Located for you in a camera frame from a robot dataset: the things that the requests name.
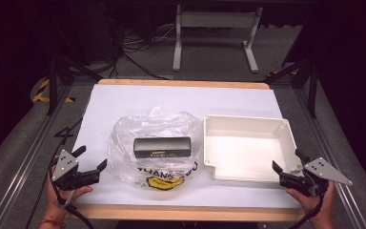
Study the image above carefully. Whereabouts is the wooden table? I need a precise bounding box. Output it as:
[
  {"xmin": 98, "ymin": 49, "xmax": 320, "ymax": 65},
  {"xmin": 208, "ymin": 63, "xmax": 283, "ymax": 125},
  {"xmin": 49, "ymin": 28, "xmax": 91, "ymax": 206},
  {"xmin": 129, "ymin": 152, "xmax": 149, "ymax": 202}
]
[{"xmin": 66, "ymin": 78, "xmax": 305, "ymax": 223}]

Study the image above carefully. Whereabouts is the white metal stand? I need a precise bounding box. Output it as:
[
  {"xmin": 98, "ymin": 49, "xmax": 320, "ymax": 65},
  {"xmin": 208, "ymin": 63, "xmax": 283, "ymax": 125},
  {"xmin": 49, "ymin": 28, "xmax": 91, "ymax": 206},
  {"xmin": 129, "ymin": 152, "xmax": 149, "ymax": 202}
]
[{"xmin": 172, "ymin": 4, "xmax": 264, "ymax": 73}]

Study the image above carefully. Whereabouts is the person's left hand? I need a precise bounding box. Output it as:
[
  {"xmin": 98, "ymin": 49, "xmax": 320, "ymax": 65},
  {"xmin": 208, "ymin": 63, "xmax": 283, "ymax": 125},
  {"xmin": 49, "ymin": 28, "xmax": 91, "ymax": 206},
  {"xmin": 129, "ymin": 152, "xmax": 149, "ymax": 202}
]
[{"xmin": 45, "ymin": 168, "xmax": 94, "ymax": 220}]

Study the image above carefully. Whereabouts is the yellow black hazard tape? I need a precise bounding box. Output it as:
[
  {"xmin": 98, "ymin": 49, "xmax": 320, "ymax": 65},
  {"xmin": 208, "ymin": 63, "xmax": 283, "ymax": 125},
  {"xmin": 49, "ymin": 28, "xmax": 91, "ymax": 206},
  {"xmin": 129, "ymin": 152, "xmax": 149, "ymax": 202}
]
[{"xmin": 31, "ymin": 78, "xmax": 76, "ymax": 104}]

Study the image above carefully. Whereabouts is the black rectangular box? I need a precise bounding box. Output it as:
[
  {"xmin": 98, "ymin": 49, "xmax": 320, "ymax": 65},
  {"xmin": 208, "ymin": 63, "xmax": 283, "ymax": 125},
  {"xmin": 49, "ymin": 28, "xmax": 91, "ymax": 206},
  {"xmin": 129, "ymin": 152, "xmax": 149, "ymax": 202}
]
[{"xmin": 132, "ymin": 135, "xmax": 193, "ymax": 159}]

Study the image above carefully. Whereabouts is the person's right hand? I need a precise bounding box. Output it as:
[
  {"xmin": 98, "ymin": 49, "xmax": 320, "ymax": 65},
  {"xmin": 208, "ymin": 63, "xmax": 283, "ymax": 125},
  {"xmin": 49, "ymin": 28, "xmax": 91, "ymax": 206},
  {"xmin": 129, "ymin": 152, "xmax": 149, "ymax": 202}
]
[{"xmin": 286, "ymin": 179, "xmax": 336, "ymax": 223}]

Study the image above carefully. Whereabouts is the white plastic container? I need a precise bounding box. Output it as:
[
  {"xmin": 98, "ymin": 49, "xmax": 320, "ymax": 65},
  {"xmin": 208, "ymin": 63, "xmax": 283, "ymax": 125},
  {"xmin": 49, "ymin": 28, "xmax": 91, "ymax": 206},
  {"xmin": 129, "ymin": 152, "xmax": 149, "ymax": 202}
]
[{"xmin": 202, "ymin": 114, "xmax": 304, "ymax": 183}]

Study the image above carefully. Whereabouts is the red bracelet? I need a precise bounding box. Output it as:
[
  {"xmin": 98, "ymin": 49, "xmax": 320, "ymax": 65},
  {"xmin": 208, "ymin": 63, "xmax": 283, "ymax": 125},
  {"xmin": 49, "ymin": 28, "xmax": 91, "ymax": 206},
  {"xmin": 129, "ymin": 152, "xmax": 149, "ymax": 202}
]
[{"xmin": 38, "ymin": 218, "xmax": 67, "ymax": 229}]

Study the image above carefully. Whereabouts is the black metal stand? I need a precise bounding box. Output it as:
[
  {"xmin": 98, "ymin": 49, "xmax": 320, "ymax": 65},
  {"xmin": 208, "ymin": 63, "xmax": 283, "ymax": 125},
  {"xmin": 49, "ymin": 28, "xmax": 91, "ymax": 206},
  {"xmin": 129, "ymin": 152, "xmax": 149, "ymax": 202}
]
[
  {"xmin": 45, "ymin": 54, "xmax": 105, "ymax": 116},
  {"xmin": 262, "ymin": 53, "xmax": 320, "ymax": 119}
]

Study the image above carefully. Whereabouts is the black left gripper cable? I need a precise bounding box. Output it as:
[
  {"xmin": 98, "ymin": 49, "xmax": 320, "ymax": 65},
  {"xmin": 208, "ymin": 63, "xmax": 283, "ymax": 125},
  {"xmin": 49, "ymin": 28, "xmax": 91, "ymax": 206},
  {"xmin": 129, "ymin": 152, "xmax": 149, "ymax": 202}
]
[{"xmin": 48, "ymin": 156, "xmax": 95, "ymax": 229}]

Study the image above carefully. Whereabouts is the white paper sheet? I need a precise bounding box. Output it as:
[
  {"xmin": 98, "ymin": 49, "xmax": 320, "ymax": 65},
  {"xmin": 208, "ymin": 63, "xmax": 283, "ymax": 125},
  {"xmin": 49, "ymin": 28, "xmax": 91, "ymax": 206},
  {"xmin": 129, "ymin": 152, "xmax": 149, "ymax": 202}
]
[{"xmin": 71, "ymin": 83, "xmax": 301, "ymax": 210}]

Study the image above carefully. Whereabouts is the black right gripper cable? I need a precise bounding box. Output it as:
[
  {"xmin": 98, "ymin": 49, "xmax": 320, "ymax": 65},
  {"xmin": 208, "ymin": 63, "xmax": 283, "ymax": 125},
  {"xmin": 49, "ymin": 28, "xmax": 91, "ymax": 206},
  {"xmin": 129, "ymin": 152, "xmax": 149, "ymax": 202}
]
[{"xmin": 296, "ymin": 185, "xmax": 327, "ymax": 229}]

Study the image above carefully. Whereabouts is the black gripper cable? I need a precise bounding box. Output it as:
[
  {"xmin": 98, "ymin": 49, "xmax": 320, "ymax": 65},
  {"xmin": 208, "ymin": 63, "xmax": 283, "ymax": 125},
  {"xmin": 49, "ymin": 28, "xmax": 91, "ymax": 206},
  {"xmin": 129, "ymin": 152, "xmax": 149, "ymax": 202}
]
[
  {"xmin": 296, "ymin": 185, "xmax": 327, "ymax": 229},
  {"xmin": 48, "ymin": 156, "xmax": 95, "ymax": 229}
]

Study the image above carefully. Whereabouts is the clear plastic bag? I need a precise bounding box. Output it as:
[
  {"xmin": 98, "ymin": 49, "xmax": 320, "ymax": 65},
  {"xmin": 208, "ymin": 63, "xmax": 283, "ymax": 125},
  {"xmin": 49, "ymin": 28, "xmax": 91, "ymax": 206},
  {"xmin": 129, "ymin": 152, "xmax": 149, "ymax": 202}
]
[{"xmin": 108, "ymin": 106, "xmax": 205, "ymax": 192}]

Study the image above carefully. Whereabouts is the tangle of floor cables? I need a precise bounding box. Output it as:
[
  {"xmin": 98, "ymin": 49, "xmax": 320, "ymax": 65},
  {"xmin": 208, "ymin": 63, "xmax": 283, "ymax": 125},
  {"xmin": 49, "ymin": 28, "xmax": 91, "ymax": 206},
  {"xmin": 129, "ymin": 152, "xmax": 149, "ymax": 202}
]
[{"xmin": 107, "ymin": 23, "xmax": 179, "ymax": 81}]

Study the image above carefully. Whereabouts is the aluminium rail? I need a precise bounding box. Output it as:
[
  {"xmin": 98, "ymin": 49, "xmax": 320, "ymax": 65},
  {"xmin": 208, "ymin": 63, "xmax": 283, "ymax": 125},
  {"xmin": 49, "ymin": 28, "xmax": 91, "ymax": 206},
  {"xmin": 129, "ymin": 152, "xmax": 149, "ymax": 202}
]
[
  {"xmin": 0, "ymin": 83, "xmax": 74, "ymax": 229},
  {"xmin": 293, "ymin": 86, "xmax": 366, "ymax": 229}
]

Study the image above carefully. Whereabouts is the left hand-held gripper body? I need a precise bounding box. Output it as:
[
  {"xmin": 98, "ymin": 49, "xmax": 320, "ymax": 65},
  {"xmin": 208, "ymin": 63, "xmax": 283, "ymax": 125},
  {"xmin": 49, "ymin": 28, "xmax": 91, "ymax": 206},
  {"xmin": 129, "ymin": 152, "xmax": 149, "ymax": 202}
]
[{"xmin": 51, "ymin": 148, "xmax": 101, "ymax": 192}]

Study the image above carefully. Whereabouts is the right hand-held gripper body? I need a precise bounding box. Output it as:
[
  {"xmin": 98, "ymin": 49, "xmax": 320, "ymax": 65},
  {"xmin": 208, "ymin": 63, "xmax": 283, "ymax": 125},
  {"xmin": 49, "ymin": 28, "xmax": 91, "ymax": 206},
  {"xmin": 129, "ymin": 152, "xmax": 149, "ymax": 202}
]
[{"xmin": 278, "ymin": 156, "xmax": 354, "ymax": 198}]

